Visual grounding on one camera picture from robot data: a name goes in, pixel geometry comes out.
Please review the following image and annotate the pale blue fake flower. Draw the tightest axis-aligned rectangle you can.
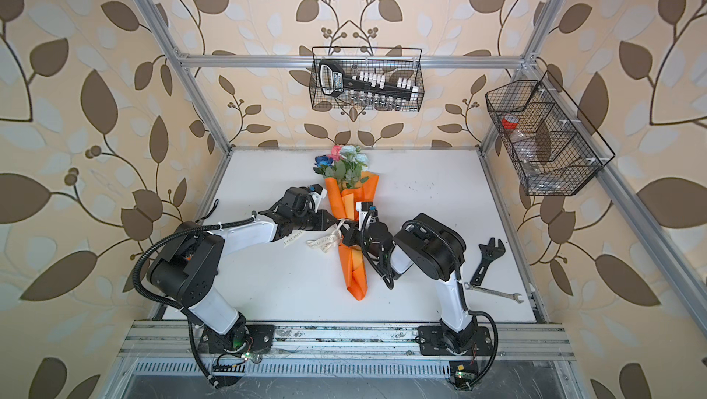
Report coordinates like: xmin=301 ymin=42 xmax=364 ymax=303
xmin=335 ymin=145 xmax=369 ymax=190

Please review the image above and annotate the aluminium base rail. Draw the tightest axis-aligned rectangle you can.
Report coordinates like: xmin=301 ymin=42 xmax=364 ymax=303
xmin=118 ymin=321 xmax=578 ymax=381

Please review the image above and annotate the right black wire basket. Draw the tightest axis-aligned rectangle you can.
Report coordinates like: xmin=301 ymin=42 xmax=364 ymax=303
xmin=485 ymin=72 xmax=615 ymax=196

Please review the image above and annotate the silver small wrench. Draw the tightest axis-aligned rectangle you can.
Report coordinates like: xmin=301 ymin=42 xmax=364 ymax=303
xmin=463 ymin=283 xmax=525 ymax=304

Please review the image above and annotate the black wire basket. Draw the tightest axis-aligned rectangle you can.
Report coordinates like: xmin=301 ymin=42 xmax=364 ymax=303
xmin=485 ymin=72 xmax=615 ymax=196
xmin=309 ymin=45 xmax=425 ymax=113

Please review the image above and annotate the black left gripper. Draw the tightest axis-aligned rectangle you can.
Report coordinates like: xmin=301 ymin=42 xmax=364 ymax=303
xmin=292 ymin=207 xmax=340 ymax=231

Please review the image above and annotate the yellow tape measure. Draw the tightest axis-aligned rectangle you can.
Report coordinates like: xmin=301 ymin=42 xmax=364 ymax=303
xmin=198 ymin=198 xmax=219 ymax=222

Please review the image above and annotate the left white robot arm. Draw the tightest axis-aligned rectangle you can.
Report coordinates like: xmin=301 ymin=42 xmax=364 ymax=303
xmin=131 ymin=185 xmax=337 ymax=336

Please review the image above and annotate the dark blue fake rose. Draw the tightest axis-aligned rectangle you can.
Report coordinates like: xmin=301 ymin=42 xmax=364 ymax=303
xmin=313 ymin=155 xmax=334 ymax=176

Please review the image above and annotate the orange wrapping paper sheet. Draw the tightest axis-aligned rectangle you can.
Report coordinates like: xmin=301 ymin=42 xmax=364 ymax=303
xmin=325 ymin=172 xmax=379 ymax=301

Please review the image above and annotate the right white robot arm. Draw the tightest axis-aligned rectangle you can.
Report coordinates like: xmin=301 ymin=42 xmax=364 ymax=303
xmin=342 ymin=209 xmax=491 ymax=354

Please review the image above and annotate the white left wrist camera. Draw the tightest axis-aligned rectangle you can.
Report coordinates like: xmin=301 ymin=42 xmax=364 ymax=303
xmin=309 ymin=185 xmax=327 ymax=211

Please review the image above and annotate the white ribbon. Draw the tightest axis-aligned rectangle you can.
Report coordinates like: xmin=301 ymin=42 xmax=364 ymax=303
xmin=283 ymin=220 xmax=345 ymax=253

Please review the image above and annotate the black socket wrench set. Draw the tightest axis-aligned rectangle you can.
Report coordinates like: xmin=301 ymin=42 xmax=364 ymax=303
xmin=309 ymin=58 xmax=425 ymax=106

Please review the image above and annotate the clear bottle red cap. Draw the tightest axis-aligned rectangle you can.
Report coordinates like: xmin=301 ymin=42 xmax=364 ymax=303
xmin=501 ymin=113 xmax=549 ymax=174

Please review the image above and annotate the back black wire basket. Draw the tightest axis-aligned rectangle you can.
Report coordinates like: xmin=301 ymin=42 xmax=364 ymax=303
xmin=309 ymin=45 xmax=425 ymax=113

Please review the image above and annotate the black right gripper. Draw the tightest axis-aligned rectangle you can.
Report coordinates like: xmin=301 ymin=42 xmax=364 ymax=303
xmin=338 ymin=218 xmax=383 ymax=263

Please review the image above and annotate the black adjustable wrench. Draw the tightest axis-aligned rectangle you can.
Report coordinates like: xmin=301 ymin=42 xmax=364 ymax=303
xmin=469 ymin=237 xmax=506 ymax=287

